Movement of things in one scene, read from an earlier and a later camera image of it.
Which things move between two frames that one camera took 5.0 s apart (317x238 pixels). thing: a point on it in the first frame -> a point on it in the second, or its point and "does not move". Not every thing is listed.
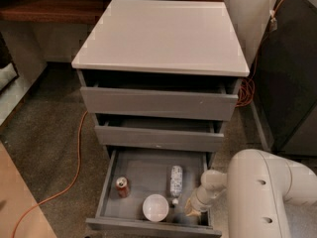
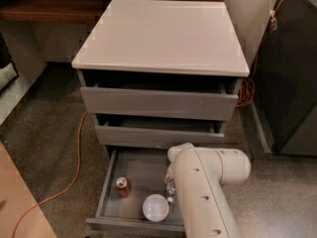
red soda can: (122, 186) does not move
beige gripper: (197, 203) -> (169, 174)
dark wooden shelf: (80, 5) does not move
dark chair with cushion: (8, 69) does not move
